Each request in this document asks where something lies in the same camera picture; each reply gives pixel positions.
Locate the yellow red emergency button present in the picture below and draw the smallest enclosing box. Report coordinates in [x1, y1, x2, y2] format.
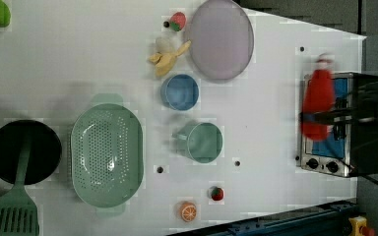
[348, 216, 367, 236]

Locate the toy strawberry near orange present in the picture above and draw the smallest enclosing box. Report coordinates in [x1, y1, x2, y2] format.
[211, 187, 224, 202]

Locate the blue cup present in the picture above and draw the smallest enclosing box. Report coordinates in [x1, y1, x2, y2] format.
[160, 74, 199, 111]

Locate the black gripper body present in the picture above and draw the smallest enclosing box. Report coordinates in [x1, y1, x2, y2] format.
[352, 82, 378, 122]

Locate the black toaster oven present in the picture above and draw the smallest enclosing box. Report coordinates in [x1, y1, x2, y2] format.
[296, 72, 378, 178]

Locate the black frying pan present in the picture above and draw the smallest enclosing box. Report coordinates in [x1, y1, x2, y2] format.
[0, 120, 62, 185]

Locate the red ketchup bottle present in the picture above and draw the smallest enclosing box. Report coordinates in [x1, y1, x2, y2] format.
[300, 53, 335, 142]

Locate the green slotted spatula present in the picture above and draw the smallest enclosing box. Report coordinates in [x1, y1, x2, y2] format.
[0, 135, 39, 236]

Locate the toy strawberry near plate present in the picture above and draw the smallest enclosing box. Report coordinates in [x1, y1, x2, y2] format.
[169, 12, 186, 31]

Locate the lilac round plate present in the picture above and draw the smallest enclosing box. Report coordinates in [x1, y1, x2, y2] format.
[185, 0, 254, 80]

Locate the toy orange half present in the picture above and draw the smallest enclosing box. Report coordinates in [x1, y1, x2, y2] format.
[179, 202, 197, 222]

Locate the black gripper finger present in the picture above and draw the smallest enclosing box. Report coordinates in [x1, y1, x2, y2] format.
[299, 109, 352, 117]
[304, 116, 353, 125]

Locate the green plastic strainer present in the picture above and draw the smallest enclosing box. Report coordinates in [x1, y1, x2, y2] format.
[70, 93, 144, 217]

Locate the peeled toy banana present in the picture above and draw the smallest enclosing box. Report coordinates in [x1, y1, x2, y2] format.
[149, 37, 191, 77]

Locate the green mug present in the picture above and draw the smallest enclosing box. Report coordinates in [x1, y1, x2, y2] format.
[172, 122, 223, 163]

